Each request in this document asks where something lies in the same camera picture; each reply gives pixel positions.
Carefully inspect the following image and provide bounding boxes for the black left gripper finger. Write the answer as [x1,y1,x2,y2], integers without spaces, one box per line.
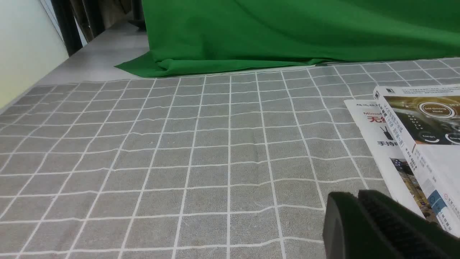
[322,190,460,259]

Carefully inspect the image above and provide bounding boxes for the white magazine under books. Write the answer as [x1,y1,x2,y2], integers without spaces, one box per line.
[344,99,440,226]

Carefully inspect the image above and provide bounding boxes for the white self-driving textbook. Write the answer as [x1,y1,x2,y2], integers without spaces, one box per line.
[373,84,460,237]

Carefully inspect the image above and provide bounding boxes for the grey checked tablecloth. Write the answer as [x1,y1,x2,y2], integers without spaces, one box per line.
[0,58,459,259]

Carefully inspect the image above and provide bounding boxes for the green backdrop cloth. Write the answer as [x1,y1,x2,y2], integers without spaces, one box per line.
[117,0,460,78]

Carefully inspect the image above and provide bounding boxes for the dark window frame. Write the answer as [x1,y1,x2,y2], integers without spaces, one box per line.
[51,0,146,57]

